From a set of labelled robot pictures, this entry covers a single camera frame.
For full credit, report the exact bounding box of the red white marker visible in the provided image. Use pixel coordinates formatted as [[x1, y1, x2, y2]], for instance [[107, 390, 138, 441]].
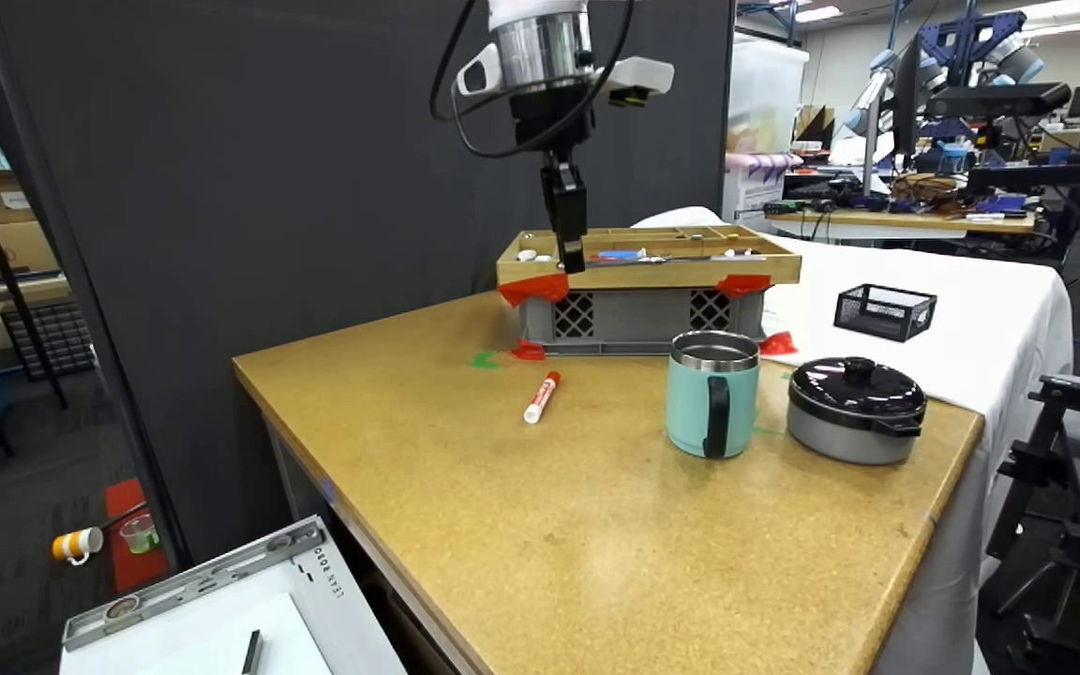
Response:
[[522, 371, 564, 422]]

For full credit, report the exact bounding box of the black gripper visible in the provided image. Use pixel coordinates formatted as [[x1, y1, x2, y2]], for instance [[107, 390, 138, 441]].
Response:
[[511, 86, 592, 162]]

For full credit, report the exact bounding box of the black wire mesh basket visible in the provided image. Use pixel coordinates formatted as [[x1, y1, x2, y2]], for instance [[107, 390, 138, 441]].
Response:
[[834, 281, 939, 340]]

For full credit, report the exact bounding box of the black partition panel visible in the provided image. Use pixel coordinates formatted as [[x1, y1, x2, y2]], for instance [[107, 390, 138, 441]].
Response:
[[0, 0, 739, 565]]

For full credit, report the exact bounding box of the black metal stand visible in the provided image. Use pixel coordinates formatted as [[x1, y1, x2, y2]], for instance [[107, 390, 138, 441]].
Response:
[[977, 374, 1080, 675]]

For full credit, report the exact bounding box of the white tablecloth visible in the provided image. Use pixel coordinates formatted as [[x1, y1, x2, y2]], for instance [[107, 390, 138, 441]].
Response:
[[632, 201, 1080, 675]]

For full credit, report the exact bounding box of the wooden cutlery tray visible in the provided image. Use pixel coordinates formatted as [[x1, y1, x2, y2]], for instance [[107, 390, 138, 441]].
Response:
[[497, 224, 802, 287]]

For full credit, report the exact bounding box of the teal steel mug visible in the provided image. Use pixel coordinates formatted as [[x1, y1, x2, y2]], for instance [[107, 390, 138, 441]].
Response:
[[666, 331, 759, 462]]

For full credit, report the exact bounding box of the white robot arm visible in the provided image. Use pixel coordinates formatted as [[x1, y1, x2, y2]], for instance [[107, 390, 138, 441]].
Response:
[[488, 0, 592, 162]]

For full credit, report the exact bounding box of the grey pot black lid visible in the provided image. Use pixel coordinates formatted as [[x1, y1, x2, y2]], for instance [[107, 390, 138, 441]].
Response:
[[787, 357, 928, 465]]

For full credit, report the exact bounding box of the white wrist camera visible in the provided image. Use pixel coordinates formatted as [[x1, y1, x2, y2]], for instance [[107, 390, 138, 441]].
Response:
[[604, 55, 677, 105]]

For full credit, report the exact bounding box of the red clamp piece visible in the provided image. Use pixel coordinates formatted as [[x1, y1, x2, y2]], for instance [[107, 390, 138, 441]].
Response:
[[499, 272, 572, 306]]

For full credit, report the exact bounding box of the grey plastic crate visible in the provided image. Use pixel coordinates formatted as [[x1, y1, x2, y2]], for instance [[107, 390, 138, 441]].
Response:
[[518, 287, 767, 354]]

